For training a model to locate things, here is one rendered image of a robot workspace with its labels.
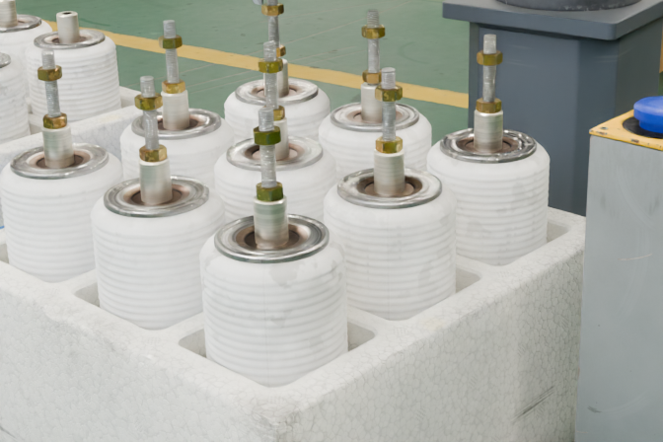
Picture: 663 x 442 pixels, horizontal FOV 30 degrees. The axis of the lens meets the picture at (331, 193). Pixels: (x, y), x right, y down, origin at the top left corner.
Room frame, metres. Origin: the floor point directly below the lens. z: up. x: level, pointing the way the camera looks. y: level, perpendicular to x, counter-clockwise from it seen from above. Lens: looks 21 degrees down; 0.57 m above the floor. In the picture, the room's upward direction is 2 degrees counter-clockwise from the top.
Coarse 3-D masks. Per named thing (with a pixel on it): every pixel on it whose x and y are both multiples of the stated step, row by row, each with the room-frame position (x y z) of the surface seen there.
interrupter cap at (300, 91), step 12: (252, 84) 1.10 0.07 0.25; (288, 84) 1.10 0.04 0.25; (300, 84) 1.09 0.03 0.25; (312, 84) 1.09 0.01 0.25; (240, 96) 1.06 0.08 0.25; (252, 96) 1.06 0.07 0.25; (264, 96) 1.07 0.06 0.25; (288, 96) 1.07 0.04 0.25; (300, 96) 1.06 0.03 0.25; (312, 96) 1.06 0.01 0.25
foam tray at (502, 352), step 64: (0, 256) 0.92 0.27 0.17; (576, 256) 0.87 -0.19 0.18; (0, 320) 0.84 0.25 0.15; (64, 320) 0.78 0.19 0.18; (192, 320) 0.77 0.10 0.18; (384, 320) 0.76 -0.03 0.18; (448, 320) 0.76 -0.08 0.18; (512, 320) 0.81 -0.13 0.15; (576, 320) 0.87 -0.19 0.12; (0, 384) 0.85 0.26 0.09; (64, 384) 0.79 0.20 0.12; (128, 384) 0.73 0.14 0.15; (192, 384) 0.69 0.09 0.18; (256, 384) 0.68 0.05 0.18; (320, 384) 0.68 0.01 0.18; (384, 384) 0.71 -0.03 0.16; (448, 384) 0.76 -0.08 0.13; (512, 384) 0.81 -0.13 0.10; (576, 384) 0.88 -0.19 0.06
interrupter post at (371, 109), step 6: (366, 84) 1.00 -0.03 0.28; (366, 90) 0.99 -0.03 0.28; (372, 90) 0.99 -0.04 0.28; (366, 96) 0.99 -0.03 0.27; (372, 96) 0.98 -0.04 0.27; (366, 102) 0.99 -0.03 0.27; (372, 102) 0.99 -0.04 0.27; (378, 102) 0.99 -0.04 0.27; (366, 108) 0.99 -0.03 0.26; (372, 108) 0.98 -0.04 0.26; (378, 108) 0.99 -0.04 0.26; (366, 114) 0.99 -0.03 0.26; (372, 114) 0.99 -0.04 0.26; (378, 114) 0.99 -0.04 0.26; (366, 120) 0.99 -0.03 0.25; (372, 120) 0.98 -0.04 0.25; (378, 120) 0.99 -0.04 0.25
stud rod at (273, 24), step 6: (270, 0) 1.07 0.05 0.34; (276, 0) 1.07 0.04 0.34; (270, 18) 1.07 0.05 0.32; (276, 18) 1.07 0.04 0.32; (270, 24) 1.07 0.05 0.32; (276, 24) 1.07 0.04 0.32; (270, 30) 1.07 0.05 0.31; (276, 30) 1.07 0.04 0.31; (270, 36) 1.07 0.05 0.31; (276, 36) 1.07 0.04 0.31; (276, 42) 1.07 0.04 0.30
